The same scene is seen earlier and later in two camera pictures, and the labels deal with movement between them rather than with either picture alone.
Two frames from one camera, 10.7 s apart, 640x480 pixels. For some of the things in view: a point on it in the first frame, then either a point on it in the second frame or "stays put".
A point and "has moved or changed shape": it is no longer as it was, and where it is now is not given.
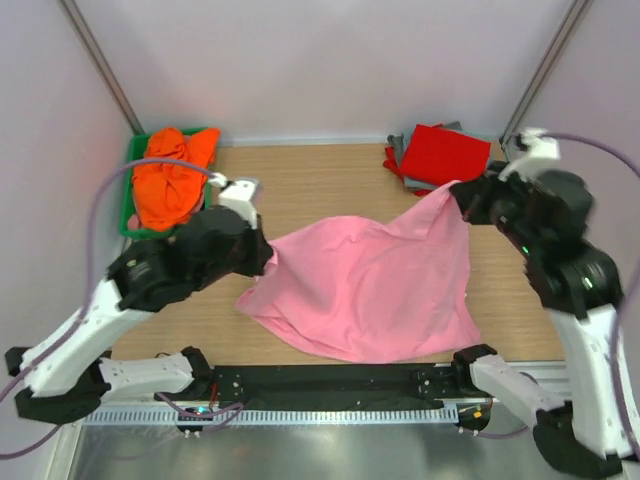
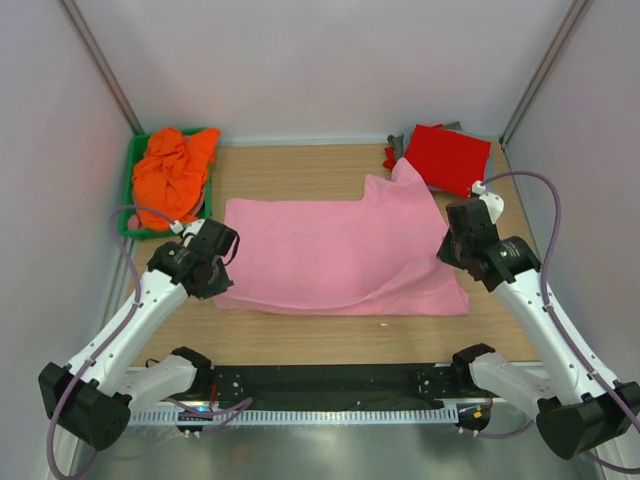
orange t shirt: [167, 195] stays put
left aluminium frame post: [94, 54] stays put
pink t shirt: [366, 290] has moved or changed shape
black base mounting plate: [290, 385] stays put
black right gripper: [472, 195] to [445, 253]
